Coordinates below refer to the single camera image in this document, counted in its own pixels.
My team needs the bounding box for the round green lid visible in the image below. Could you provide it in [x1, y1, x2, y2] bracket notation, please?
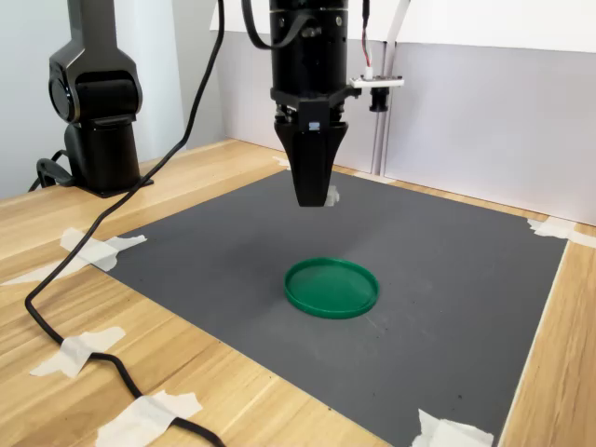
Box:
[283, 255, 381, 321]

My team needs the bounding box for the small camera with circuit board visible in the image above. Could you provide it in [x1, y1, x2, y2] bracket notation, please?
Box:
[348, 73, 405, 114]

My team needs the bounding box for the dark grey mat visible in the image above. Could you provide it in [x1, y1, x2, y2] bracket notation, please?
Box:
[92, 167, 572, 447]

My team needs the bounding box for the long black cable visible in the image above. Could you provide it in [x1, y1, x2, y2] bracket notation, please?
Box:
[23, 0, 227, 447]

